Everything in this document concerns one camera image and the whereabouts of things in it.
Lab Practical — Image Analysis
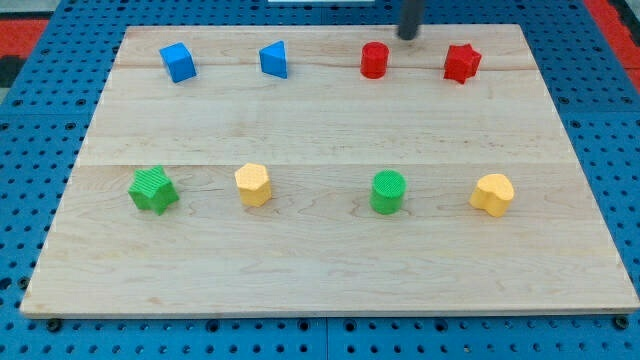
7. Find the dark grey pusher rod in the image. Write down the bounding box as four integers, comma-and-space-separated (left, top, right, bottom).
396, 0, 426, 41

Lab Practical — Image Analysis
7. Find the yellow heart block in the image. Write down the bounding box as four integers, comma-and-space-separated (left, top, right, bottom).
469, 173, 515, 217

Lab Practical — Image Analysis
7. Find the red cylinder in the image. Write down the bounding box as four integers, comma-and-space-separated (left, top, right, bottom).
360, 42, 390, 79

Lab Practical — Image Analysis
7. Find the green cylinder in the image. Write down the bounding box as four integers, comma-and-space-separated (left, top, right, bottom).
370, 169, 406, 215

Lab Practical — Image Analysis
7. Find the red star block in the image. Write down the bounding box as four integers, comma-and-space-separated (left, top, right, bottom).
443, 43, 482, 84

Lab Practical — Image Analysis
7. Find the blue triangular prism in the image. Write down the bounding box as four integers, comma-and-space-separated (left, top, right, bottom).
259, 41, 288, 79

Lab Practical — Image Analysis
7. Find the yellow hexagon block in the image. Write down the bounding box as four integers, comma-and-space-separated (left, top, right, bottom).
234, 163, 272, 207

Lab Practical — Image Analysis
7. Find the blue cube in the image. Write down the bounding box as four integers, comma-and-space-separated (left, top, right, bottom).
159, 42, 197, 83

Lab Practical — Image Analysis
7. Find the green star block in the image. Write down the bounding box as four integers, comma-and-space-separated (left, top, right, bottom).
128, 166, 180, 215

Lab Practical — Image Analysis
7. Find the wooden board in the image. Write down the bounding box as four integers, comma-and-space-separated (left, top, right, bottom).
20, 24, 639, 319

